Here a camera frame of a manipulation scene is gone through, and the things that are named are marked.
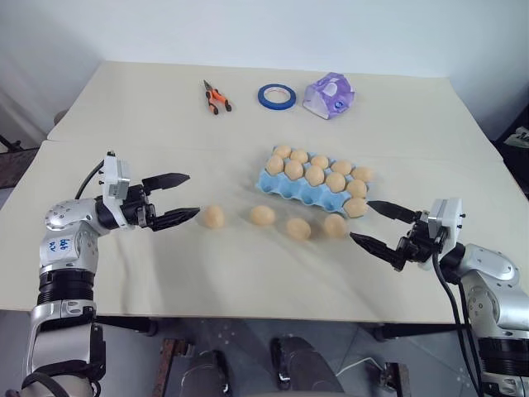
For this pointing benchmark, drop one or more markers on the beige egg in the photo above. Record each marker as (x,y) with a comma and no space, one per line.
(262,215)
(335,182)
(342,167)
(275,164)
(315,175)
(298,228)
(363,173)
(335,226)
(299,156)
(356,188)
(214,216)
(319,161)
(355,207)
(284,151)
(294,170)

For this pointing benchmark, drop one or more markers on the rusty brown metal post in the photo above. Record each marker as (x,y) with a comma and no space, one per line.
(396,378)
(171,364)

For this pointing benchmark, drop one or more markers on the dark object with white label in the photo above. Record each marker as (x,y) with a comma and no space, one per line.
(514,138)

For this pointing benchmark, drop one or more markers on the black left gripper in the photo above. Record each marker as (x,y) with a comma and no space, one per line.
(138,207)

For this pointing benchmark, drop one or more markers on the black table frame bar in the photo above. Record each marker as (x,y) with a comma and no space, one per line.
(124,323)
(413,331)

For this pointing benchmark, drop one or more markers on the black stand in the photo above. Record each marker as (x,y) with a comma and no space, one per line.
(10,142)

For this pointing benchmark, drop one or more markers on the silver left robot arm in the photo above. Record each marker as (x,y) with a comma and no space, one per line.
(66,248)

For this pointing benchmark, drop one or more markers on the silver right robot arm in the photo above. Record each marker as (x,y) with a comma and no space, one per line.
(492,281)

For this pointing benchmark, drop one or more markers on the purple white tissue pack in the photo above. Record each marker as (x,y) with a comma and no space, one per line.
(326,95)

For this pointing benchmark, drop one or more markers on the orange black pliers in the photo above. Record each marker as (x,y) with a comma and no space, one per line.
(215,99)

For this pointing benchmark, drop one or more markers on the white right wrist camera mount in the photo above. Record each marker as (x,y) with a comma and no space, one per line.
(446,219)

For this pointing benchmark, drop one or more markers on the blue egg carton with eggs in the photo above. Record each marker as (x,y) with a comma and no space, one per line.
(289,188)

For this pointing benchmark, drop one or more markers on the blue tape roll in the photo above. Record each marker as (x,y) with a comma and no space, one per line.
(263,99)

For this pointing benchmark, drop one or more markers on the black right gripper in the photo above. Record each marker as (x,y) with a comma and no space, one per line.
(419,244)

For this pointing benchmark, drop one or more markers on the dark rounded shape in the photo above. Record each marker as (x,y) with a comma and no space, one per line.
(213,372)
(306,364)

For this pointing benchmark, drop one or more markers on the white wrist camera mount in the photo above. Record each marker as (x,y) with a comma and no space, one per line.
(446,219)
(115,178)

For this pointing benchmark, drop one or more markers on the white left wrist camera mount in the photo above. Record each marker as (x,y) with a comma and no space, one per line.
(115,178)

